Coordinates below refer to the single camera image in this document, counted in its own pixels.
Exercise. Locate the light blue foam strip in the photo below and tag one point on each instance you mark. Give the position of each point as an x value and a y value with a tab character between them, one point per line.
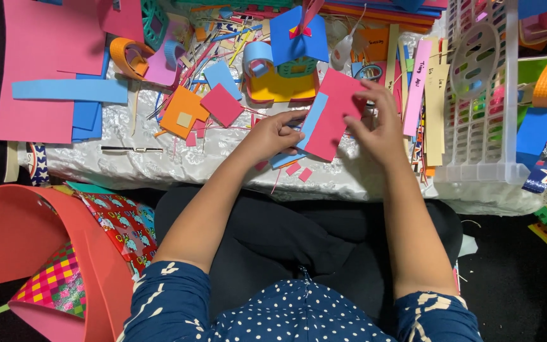
314	118

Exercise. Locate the white plastic basket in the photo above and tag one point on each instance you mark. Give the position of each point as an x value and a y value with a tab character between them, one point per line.
482	123

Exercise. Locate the stack of coloured foam sheets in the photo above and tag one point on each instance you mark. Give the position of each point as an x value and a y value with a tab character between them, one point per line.
387	12

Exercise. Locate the pink foam square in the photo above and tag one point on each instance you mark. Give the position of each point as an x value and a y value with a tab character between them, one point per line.
221	104

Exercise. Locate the light blue foam loop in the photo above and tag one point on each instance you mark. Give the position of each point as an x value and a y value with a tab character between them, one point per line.
254	54

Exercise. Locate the orange foam roll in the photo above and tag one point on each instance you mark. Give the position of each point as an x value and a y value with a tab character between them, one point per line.
124	54

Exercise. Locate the flag patterned ribbon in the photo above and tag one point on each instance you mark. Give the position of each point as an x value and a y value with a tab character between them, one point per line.
545	168

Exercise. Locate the lilac foam piece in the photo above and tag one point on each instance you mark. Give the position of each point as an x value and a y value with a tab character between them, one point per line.
162	66

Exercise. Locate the pile of foam scraps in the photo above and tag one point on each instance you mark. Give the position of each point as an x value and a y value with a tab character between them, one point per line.
216	42

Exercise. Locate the navy dotted top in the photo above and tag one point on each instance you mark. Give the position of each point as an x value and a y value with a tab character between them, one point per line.
278	308

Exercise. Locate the small light blue foam piece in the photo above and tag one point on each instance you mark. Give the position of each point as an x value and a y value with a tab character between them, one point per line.
285	159

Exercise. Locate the pink paper strip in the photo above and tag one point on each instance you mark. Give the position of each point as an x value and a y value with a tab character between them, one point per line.
418	85

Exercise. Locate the black trousers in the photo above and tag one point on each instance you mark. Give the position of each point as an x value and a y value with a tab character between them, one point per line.
292	232

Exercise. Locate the orange foam cutout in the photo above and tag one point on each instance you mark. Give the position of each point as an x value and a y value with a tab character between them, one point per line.
181	107

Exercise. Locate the green lattice foam frame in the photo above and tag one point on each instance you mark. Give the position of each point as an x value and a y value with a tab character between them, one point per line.
152	21

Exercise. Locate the light blue foam square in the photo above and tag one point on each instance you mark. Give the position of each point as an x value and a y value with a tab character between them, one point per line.
220	76

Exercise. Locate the long light blue foam band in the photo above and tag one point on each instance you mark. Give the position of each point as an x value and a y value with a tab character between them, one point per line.
64	90

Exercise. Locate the blue star patterned ribbon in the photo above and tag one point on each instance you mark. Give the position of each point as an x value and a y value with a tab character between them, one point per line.
40	164

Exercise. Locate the white lace tablecloth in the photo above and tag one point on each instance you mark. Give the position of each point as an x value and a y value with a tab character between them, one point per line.
183	161

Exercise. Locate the blue foam sheets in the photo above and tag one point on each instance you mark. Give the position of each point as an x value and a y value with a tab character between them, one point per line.
87	118

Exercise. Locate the yellow foam base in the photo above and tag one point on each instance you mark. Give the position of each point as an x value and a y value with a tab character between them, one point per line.
278	88

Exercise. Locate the orange foam sheet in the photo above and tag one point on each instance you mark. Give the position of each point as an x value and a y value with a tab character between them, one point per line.
373	45

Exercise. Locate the small pink foam scrap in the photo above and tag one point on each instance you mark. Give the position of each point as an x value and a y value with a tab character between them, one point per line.
293	168
305	174

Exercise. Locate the black thin pen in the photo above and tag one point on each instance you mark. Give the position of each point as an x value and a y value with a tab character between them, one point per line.
131	149

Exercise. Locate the large pink foam sheet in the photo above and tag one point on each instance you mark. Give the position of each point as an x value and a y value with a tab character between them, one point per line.
36	61

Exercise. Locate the person's right hand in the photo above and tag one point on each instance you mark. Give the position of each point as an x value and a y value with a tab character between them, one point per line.
382	133

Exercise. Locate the red patterned wrapping paper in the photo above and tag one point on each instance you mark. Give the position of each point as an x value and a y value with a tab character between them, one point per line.
121	228

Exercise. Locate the person's left hand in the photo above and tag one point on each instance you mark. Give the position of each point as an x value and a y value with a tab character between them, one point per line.
264	137

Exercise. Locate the clear glue bottle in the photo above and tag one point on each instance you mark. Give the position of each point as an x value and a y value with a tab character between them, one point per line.
342	50

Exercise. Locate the large salmon foam sheet roll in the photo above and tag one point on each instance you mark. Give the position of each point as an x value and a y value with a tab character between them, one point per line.
12	223

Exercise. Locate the pink foam rectangle piece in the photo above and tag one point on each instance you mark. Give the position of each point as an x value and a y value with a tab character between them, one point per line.
337	109

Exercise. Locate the checkered colourful wrapping paper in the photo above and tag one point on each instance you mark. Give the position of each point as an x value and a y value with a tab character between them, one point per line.
57	285

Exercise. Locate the thick blue foam sheet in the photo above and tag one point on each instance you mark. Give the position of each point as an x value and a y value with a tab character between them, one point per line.
546	126

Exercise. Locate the blue foam house model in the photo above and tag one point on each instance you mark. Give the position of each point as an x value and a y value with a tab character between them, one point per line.
297	45

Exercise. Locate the person's left fingers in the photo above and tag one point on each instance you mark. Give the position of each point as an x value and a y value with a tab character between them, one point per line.
291	118

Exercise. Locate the cream paper strips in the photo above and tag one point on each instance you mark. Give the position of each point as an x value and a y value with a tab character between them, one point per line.
436	104

